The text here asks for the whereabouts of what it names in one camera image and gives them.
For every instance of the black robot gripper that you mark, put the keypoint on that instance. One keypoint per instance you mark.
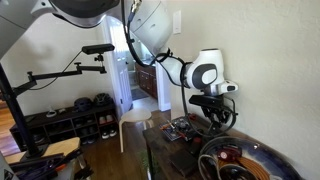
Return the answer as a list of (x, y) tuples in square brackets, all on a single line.
[(214, 108)]

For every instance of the black torch with red end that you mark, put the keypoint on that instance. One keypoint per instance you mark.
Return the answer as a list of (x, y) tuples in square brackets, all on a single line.
[(195, 146)]

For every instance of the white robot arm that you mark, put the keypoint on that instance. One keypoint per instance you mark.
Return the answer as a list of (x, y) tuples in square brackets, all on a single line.
[(146, 19)]

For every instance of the large blue ceramic plate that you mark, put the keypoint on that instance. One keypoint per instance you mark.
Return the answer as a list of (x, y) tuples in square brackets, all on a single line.
[(260, 161)]

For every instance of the small tray with tools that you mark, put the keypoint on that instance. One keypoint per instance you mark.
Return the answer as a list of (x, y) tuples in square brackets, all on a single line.
[(178, 128)]

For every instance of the red bike light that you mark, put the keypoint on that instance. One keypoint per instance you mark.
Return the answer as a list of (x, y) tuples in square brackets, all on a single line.
[(229, 153)]

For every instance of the black wallet case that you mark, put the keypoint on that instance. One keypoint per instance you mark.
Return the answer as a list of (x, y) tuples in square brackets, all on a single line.
[(183, 162)]

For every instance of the dark wooden side table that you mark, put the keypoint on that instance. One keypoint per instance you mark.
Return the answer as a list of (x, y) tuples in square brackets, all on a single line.
[(159, 148)]

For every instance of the white round stool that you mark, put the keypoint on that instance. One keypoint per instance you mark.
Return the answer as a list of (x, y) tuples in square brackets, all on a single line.
[(134, 116)]

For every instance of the wooden bathroom cabinet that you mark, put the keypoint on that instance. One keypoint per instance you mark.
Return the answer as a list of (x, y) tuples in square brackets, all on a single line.
[(146, 79)]

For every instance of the white door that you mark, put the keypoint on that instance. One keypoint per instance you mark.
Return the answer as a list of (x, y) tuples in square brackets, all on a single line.
[(122, 89)]

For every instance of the dark bicycle helmet right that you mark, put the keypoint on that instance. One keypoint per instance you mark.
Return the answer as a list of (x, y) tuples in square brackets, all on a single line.
[(102, 99)]

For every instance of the dark bicycle helmet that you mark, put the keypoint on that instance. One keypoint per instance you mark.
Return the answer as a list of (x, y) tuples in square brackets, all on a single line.
[(82, 104), (102, 99)]

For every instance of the dark wooden shoe rack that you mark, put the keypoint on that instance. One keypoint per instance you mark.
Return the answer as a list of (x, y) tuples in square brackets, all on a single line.
[(89, 125)]

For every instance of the dark bicycle helmet left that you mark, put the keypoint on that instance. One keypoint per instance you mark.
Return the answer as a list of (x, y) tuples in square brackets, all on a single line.
[(82, 104)]

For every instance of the light wooden board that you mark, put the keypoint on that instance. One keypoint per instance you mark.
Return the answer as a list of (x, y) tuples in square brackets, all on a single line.
[(65, 147)]

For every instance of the small dark bowl with cables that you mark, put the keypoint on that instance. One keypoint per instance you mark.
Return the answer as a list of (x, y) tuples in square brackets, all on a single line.
[(233, 172)]

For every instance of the white wall switch plate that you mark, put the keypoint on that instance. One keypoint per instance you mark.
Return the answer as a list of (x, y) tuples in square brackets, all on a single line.
[(177, 22)]

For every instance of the black camera on boom arm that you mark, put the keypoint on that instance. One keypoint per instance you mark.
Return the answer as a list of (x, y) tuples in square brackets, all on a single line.
[(97, 49)]

